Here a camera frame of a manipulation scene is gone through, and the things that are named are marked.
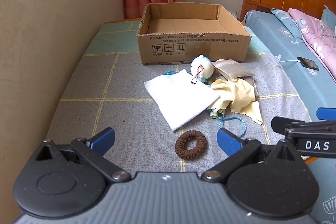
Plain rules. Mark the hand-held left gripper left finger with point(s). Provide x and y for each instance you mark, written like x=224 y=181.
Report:
x=103 y=138

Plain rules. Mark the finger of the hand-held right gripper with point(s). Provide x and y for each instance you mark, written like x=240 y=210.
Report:
x=288 y=124
x=326 y=113

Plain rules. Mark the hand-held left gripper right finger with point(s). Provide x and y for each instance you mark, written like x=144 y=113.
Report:
x=229 y=142

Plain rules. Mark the blue patterned sachet pouch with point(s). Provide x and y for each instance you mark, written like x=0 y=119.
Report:
x=215 y=113

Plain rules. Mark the pale yellow cloth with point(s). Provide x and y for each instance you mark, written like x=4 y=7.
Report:
x=241 y=98

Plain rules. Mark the brown hair scrunchie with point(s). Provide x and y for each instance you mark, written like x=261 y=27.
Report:
x=181 y=146

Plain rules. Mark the white cloth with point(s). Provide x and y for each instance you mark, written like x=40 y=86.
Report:
x=178 y=98

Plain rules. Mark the grey sachet pouch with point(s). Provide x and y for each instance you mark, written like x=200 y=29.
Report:
x=231 y=69

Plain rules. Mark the white and blue plush toy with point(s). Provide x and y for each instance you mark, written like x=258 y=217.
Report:
x=206 y=67

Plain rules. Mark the cardboard box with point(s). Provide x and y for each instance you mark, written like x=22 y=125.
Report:
x=199 y=48

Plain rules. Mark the black smartphone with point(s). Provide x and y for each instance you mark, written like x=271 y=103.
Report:
x=308 y=62

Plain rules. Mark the pink floral quilt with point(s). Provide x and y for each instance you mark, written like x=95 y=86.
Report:
x=315 y=32

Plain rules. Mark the blue floral bed sheet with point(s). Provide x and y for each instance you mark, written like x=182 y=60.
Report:
x=275 y=40

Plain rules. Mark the teal tassel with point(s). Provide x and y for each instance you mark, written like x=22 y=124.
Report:
x=172 y=72

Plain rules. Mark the plain blue pillow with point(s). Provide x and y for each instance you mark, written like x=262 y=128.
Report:
x=330 y=18

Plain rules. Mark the blue floral pillow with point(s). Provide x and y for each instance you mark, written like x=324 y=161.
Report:
x=282 y=16

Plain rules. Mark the white wall socket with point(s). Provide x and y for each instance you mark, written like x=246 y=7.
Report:
x=234 y=14

